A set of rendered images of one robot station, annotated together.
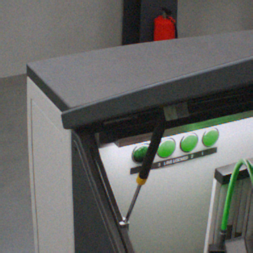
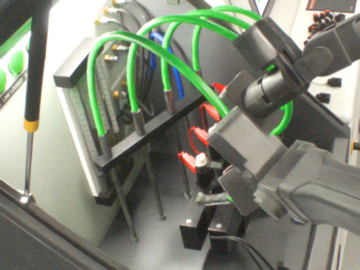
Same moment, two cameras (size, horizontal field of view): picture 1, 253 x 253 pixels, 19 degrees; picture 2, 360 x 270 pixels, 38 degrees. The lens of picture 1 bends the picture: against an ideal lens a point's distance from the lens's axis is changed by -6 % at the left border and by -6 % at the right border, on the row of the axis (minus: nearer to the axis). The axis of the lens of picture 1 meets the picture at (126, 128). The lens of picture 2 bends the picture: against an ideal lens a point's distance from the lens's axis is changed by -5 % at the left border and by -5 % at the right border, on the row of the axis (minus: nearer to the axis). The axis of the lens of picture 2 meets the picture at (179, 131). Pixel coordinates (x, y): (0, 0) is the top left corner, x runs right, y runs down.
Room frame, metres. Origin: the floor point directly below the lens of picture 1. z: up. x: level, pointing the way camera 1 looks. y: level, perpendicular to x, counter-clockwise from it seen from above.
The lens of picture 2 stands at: (0.72, 0.13, 1.82)
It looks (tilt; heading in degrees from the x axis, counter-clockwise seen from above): 39 degrees down; 324
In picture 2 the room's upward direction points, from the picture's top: 11 degrees counter-clockwise
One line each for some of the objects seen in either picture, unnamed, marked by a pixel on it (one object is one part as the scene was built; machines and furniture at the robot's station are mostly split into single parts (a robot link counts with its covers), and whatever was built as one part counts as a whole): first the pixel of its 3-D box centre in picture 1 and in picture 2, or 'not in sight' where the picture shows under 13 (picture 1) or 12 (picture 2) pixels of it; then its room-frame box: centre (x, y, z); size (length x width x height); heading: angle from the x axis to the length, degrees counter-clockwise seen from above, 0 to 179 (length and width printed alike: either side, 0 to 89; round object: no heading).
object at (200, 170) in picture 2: not in sight; (212, 200); (1.32, -0.35, 1.01); 0.05 x 0.03 x 0.21; 28
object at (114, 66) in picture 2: not in sight; (117, 47); (1.67, -0.43, 1.20); 0.13 x 0.03 x 0.31; 118
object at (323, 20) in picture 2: not in sight; (324, 26); (1.55, -1.06, 1.01); 0.23 x 0.11 x 0.06; 118
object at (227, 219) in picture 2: not in sight; (227, 193); (1.39, -0.45, 0.91); 0.34 x 0.10 x 0.15; 118
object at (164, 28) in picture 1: (165, 41); not in sight; (5.11, -0.25, 0.29); 0.17 x 0.15 x 0.54; 117
